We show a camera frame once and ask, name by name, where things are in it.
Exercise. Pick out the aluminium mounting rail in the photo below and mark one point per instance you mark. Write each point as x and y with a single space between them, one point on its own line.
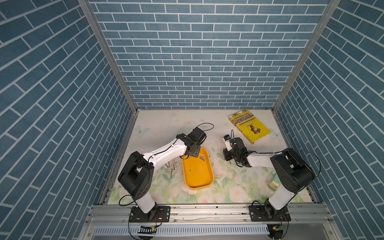
296 213

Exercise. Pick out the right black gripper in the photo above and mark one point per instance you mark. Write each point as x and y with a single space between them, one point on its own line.
225 152

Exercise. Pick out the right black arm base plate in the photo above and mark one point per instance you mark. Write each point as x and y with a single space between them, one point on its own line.
268 214

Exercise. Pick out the yellow paperback book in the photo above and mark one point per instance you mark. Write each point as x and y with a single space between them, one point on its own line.
249 126

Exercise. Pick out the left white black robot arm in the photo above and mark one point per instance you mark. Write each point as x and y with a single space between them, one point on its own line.
137 173

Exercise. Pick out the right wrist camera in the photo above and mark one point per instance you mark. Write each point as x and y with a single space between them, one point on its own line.
227 141

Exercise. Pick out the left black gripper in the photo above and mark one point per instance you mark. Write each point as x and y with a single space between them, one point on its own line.
196 153

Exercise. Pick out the placed silver screws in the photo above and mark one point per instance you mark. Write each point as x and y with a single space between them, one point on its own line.
174 166

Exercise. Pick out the yellow plastic storage tray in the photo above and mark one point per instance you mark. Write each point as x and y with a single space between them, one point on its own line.
197 174

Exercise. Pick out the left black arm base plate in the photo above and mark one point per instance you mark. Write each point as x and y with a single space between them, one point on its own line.
157 214

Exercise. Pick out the white slotted cable duct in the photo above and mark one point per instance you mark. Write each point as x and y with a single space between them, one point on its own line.
182 230

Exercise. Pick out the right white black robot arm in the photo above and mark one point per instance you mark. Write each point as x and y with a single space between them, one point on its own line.
293 172

